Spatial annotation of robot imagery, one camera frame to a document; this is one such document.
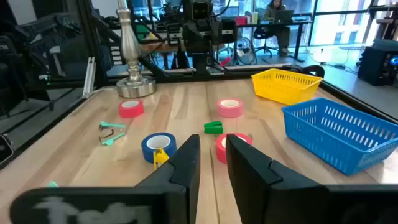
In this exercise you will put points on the person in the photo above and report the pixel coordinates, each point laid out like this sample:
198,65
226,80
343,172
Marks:
270,14

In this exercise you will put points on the black office chair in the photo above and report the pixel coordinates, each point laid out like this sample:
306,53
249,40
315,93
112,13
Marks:
261,33

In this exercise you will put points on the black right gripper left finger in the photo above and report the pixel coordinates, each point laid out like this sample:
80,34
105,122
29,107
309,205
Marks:
191,174

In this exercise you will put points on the black computer case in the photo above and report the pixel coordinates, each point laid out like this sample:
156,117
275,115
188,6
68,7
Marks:
373,67

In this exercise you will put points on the grey laptop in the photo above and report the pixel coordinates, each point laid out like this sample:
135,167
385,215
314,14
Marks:
284,16

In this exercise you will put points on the orange and teal toy piece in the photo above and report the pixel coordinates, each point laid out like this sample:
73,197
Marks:
112,125

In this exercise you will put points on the aluminium extrusion bar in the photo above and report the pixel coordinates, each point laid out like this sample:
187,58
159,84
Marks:
89,77

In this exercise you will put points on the silver lamp stand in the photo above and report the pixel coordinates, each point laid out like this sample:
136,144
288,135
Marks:
135,88

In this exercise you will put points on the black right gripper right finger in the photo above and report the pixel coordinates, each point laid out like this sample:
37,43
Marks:
255,186

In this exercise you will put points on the black office desk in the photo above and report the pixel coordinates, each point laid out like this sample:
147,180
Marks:
301,23

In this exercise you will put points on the black table frame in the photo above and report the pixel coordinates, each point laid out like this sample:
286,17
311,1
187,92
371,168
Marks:
180,77

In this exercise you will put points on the blue tape roll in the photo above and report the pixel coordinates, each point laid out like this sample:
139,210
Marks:
149,154

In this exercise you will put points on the yellow plastic basket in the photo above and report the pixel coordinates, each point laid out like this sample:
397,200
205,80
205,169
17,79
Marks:
280,93

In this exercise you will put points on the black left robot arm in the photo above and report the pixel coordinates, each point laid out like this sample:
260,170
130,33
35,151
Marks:
202,62

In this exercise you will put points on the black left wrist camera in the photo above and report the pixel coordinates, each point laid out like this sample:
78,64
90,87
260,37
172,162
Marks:
200,11

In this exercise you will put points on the yellow staple remover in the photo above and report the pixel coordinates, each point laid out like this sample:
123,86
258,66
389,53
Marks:
160,157

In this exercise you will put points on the pink tape roll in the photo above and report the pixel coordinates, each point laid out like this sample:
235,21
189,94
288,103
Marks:
230,112

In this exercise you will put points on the red box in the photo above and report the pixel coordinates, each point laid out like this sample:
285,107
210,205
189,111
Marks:
241,20

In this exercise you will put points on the blue plastic basket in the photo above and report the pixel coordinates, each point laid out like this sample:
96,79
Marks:
311,140

